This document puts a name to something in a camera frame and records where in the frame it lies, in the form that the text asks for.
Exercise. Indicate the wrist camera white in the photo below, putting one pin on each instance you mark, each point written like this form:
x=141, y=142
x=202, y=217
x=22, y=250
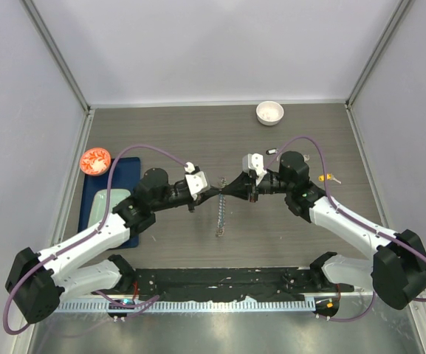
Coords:
x=253, y=166
x=196, y=180

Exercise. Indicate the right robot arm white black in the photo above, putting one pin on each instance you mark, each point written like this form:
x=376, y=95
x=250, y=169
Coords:
x=394, y=266

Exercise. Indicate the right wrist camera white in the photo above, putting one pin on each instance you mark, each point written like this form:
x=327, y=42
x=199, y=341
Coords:
x=253, y=166

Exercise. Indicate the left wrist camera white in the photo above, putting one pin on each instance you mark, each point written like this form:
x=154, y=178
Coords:
x=196, y=180

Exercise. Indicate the aluminium corner post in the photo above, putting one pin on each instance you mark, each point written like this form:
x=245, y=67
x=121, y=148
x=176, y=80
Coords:
x=46, y=36
x=397, y=17

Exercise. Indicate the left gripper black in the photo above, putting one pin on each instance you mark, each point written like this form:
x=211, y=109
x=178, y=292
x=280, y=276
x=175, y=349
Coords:
x=202, y=197

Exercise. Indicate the key with black tag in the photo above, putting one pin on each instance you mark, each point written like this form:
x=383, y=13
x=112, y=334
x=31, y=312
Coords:
x=271, y=151

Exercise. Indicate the key with yellow tag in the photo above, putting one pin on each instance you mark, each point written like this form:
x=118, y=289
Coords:
x=329, y=177

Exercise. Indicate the slotted cable duct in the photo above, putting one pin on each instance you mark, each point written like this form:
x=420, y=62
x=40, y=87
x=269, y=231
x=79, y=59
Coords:
x=99, y=305

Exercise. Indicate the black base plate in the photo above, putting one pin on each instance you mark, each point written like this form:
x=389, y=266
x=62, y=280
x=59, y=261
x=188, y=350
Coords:
x=228, y=284

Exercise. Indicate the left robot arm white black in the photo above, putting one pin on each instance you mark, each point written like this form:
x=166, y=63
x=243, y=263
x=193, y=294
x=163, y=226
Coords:
x=39, y=281

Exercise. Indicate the orange patterned bowl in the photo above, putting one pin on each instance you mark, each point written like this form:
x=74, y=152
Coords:
x=95, y=161

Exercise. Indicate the pale green rectangular plate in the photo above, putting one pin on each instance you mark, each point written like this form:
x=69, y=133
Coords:
x=98, y=207

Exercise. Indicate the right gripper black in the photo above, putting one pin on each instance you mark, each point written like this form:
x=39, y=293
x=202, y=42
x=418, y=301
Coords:
x=241, y=186

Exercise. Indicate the white bowl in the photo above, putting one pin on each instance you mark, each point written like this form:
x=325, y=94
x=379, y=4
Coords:
x=269, y=113

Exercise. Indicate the right aluminium corner post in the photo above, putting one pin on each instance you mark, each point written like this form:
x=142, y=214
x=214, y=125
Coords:
x=397, y=17

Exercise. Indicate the left aluminium corner post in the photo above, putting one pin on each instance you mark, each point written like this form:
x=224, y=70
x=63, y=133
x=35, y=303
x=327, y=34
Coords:
x=46, y=36

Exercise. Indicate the dark blue tray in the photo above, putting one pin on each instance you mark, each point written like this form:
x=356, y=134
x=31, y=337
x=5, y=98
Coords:
x=126, y=176

